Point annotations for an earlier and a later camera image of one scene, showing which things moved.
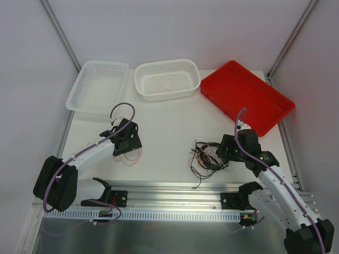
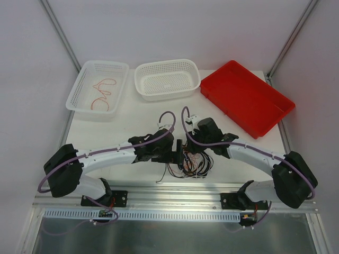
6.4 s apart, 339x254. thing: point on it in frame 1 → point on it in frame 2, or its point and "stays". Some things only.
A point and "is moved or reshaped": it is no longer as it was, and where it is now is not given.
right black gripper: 225,147 → 193,143
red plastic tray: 234,87 stays
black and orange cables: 205,159 is moved or reshaped
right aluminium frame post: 290,42 stays
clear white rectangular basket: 97,92 stays
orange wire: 135,159 is moved or reshaped
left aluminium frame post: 52,16 stays
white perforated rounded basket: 167,80 stays
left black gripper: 130,144 → 179,151
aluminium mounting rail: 161,197 stays
